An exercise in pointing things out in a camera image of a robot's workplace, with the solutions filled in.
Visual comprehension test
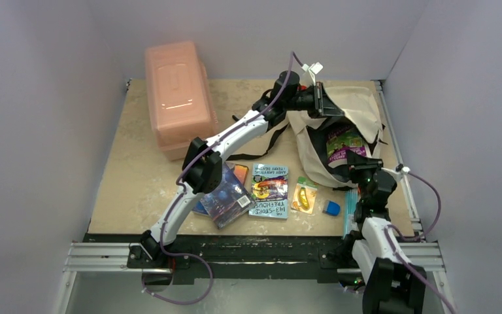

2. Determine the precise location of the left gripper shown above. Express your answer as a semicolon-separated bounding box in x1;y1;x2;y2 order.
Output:
284;82;344;120

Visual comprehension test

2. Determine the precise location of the purple activity book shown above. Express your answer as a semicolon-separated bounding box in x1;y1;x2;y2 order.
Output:
326;126;367;167

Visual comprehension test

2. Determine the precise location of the cream canvas backpack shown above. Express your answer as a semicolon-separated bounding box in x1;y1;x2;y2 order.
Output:
252;82;384;188

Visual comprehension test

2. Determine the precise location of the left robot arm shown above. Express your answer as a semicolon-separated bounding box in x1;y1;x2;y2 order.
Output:
140;71;344;268

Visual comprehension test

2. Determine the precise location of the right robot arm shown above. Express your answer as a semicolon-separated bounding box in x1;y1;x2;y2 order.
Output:
341;151;426;313

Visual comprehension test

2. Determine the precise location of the blue pencil pack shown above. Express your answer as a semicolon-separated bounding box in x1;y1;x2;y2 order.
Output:
343;188;359;236

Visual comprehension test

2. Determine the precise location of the banana eraser blister pack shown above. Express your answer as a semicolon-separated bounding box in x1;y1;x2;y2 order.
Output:
290;177;318;215

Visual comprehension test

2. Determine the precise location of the blue grey eraser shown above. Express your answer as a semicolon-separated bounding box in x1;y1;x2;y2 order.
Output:
322;201;341;217

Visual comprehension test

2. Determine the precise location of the treehouse storey paperback book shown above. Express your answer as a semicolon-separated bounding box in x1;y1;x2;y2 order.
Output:
249;164;289;220

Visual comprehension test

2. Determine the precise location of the book with orange cover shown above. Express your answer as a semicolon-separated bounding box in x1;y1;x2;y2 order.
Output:
230;164;249;185

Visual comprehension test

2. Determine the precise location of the dark blue space book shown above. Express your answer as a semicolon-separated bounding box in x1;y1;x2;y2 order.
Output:
192;162;255;230

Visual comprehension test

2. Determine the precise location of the pink plastic storage box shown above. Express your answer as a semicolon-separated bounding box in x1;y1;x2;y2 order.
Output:
144;41;218;160

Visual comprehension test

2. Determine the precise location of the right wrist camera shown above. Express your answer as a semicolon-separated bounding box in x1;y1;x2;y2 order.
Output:
395;164;410;176

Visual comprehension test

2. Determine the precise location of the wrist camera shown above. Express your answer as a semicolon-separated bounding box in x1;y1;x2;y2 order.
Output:
395;164;410;176
300;62;324;87

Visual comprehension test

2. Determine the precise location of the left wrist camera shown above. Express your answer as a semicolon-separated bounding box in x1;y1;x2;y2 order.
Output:
300;62;324;87

